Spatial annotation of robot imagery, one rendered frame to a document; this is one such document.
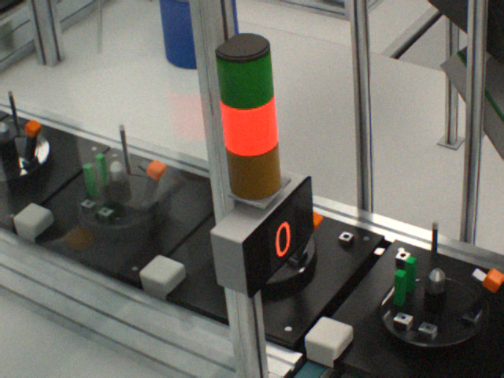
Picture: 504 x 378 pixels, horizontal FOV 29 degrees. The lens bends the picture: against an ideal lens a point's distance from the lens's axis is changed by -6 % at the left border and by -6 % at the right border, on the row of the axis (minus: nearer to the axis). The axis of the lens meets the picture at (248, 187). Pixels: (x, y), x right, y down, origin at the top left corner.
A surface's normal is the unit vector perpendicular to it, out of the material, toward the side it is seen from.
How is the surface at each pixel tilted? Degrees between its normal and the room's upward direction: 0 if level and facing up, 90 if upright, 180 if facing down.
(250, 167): 90
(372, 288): 0
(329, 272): 0
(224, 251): 90
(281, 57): 0
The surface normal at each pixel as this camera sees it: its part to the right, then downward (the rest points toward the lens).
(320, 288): -0.08, -0.81
